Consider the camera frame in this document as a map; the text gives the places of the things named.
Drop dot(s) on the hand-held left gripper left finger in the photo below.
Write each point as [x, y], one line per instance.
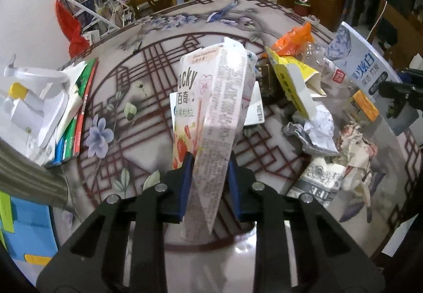
[184, 187]

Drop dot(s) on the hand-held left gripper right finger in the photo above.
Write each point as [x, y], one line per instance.
[237, 187]

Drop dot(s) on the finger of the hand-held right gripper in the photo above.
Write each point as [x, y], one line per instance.
[411, 74]
[396, 90]

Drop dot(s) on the blue white toothpaste box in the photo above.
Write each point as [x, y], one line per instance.
[363, 68]

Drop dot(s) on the pink snack box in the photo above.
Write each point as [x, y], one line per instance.
[214, 114]

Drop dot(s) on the yellow carton box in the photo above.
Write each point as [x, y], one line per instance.
[292, 81]

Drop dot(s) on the orange plastic bag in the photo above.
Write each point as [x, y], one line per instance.
[292, 40]

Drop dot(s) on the small orange box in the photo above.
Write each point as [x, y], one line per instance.
[363, 104]

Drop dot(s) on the dark wooden chair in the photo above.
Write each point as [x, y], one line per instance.
[396, 32]

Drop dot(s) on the black white patterned packet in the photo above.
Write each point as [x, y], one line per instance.
[314, 184]

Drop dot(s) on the crumpled floral paper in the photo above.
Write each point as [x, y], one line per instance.
[353, 154]

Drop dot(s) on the white blue carton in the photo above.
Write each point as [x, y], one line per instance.
[254, 108]

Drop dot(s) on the clear plastic bottle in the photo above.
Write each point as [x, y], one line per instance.
[317, 58]

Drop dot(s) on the crumpled silver wrapper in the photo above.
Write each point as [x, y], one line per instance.
[314, 134]

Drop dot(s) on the dark brown box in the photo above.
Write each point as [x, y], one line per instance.
[267, 85]

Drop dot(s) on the red book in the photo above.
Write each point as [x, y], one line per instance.
[79, 134]

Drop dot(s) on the stack of colourful books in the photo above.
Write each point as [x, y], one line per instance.
[67, 146]

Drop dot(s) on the red pot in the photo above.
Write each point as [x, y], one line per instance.
[301, 7]

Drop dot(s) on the grey ribbed panel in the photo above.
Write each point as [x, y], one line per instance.
[29, 174]

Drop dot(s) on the colourful foam mat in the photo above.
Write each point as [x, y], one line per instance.
[29, 230]

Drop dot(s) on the white desk lamp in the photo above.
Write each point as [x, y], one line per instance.
[33, 108]

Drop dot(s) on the white book rack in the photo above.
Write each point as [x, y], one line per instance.
[102, 9]

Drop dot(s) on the red bag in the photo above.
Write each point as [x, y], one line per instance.
[71, 25]

